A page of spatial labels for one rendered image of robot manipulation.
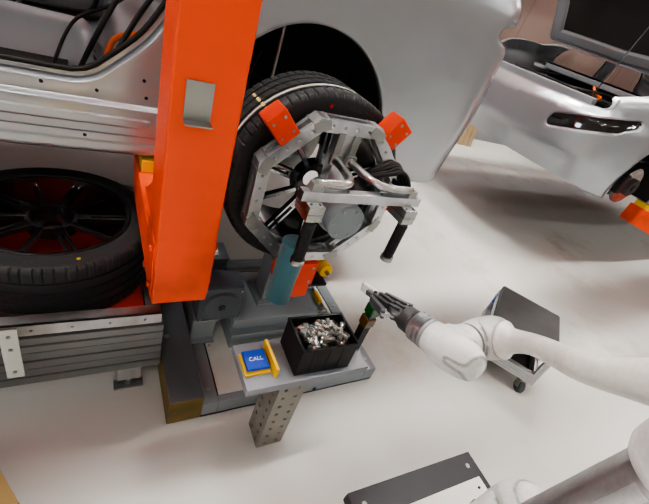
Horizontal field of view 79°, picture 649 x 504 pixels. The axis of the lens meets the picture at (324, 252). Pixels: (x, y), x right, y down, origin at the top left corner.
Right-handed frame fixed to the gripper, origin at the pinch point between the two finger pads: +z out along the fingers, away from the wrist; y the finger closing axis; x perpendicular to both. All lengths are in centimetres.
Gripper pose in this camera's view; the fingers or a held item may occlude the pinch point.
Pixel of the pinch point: (369, 290)
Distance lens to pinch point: 126.3
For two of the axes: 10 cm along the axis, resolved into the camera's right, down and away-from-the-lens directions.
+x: -1.6, 9.2, 3.6
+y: -8.2, 0.7, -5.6
